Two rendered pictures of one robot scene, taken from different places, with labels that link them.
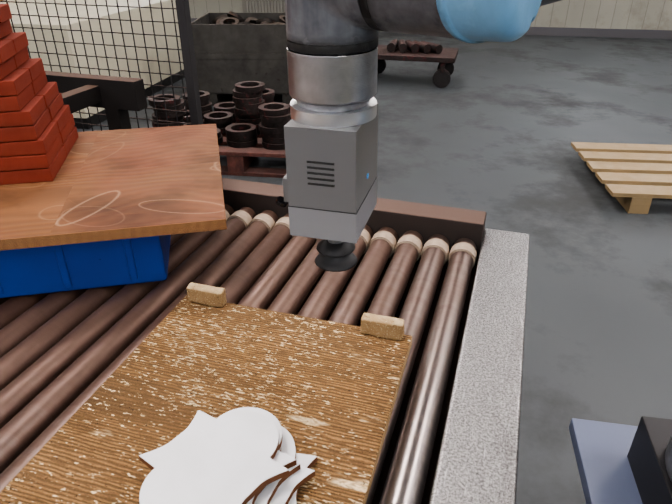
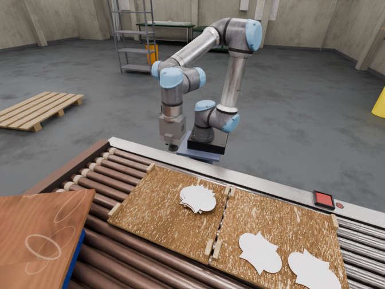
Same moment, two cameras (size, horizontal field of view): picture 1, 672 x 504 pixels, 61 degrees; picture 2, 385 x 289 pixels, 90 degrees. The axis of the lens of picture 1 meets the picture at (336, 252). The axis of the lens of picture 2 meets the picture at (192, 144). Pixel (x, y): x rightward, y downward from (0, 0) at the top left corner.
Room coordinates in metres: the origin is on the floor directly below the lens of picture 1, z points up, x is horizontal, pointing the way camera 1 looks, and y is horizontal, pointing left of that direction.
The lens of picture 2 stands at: (0.37, 0.63, 1.62)
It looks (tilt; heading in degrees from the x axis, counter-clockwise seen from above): 36 degrees down; 274
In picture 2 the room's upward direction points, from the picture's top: 1 degrees clockwise
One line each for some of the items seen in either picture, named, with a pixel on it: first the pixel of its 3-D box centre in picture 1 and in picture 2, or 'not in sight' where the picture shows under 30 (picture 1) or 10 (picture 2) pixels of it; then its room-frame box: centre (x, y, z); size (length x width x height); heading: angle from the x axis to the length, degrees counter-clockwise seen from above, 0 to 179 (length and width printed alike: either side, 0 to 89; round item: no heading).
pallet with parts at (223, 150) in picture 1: (250, 119); not in sight; (3.97, 0.60, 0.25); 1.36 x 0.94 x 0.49; 81
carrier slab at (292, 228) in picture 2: not in sight; (277, 238); (0.08, 0.24, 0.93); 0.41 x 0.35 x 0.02; 164
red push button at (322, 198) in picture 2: not in sight; (323, 199); (-0.18, 0.03, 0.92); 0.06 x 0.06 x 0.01; 72
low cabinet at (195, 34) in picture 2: not in sight; (219, 38); (-0.02, -9.36, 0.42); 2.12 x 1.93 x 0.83; 170
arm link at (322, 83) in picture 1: (333, 74); (171, 108); (0.49, 0.00, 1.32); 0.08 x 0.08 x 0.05
